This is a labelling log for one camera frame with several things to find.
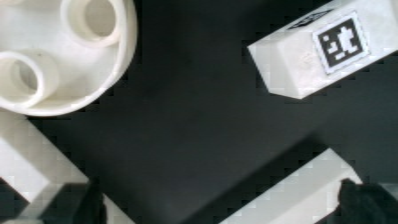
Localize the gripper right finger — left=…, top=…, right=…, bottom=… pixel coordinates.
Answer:
left=335, top=179, right=398, bottom=224

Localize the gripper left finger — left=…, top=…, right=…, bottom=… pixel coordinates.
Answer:
left=39, top=182, right=106, bottom=224

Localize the white stool leg with tag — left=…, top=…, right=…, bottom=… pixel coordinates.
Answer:
left=248, top=0, right=398, bottom=99

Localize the white round stool seat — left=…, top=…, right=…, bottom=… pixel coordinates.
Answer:
left=0, top=0, right=136, bottom=116

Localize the white stool leg middle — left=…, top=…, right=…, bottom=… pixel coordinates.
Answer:
left=218, top=149, right=362, bottom=224

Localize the white stool leg left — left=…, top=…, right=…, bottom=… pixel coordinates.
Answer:
left=0, top=110, right=135, bottom=224

